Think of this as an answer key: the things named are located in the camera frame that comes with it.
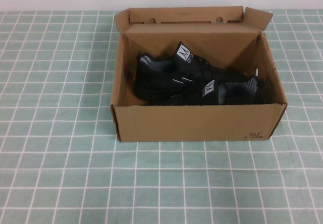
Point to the green white checked tablecloth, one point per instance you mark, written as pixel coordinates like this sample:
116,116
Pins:
151,183

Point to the brown cardboard shoe box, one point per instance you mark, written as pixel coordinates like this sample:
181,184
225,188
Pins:
189,123

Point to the black knit sneaker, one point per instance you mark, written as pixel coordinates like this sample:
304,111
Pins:
185,53
151,90

